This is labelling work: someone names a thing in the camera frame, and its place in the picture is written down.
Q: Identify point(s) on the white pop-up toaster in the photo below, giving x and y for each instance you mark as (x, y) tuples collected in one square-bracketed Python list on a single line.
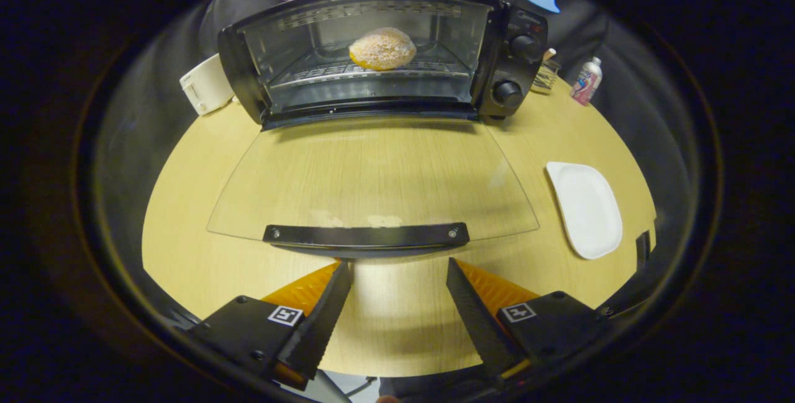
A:
[(205, 86)]

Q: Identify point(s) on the black toaster oven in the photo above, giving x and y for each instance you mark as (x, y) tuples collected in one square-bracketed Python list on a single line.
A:
[(515, 71)]

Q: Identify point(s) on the clear glass jar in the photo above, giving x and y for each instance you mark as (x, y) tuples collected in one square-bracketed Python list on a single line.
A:
[(546, 74)]

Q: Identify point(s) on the white square plate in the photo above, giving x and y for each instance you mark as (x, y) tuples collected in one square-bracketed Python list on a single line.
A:
[(587, 210)]

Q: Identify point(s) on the white bottle with pink label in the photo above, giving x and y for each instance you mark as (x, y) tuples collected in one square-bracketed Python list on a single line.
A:
[(587, 83)]

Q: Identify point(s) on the breaded round patty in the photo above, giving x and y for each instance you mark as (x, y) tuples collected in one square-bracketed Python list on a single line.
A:
[(382, 49)]

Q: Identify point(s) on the black table edge clamp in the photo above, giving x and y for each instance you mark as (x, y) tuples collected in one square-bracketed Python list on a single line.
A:
[(643, 249)]

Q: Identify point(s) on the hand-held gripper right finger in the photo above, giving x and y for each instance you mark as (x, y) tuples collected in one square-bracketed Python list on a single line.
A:
[(475, 322)]

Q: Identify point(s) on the black backdrop cloth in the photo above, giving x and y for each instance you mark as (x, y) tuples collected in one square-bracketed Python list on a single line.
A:
[(143, 111)]

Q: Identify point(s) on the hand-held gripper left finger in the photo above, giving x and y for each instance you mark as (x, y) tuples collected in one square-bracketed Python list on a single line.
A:
[(323, 322)]

